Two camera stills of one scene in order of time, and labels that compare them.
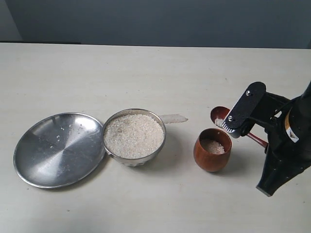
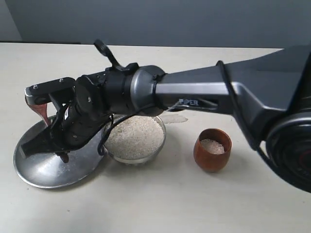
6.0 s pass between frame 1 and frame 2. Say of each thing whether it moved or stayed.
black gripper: moved
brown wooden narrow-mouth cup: stayed
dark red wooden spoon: moved
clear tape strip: stayed
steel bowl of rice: stayed
